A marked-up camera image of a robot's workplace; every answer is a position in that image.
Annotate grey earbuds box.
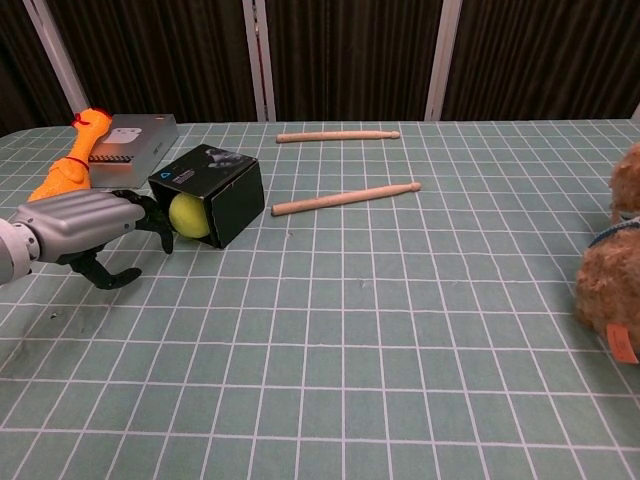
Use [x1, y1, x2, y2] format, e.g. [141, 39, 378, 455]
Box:
[87, 113, 179, 189]

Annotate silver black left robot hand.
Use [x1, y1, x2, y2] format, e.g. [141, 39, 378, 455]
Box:
[14, 191, 175, 290]

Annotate wooden drumstick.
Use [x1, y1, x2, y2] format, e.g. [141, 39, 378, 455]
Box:
[276, 130, 401, 145]
[270, 181, 422, 217]

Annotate black cardboard box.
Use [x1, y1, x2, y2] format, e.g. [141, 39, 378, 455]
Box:
[148, 143, 266, 249]

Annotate green checked tablecloth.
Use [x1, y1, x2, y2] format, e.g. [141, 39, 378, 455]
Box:
[0, 118, 640, 480]

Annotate dark partition panel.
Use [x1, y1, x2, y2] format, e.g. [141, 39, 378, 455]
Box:
[442, 0, 640, 122]
[44, 0, 259, 124]
[262, 0, 445, 123]

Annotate orange rubber chicken toy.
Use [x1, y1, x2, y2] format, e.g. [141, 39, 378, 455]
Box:
[27, 107, 112, 203]

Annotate brown teddy bear striped shirt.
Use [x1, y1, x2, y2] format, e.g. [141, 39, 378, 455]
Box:
[573, 142, 640, 365]

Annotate small yellow ball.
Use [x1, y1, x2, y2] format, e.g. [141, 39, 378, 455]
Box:
[168, 193, 211, 239]

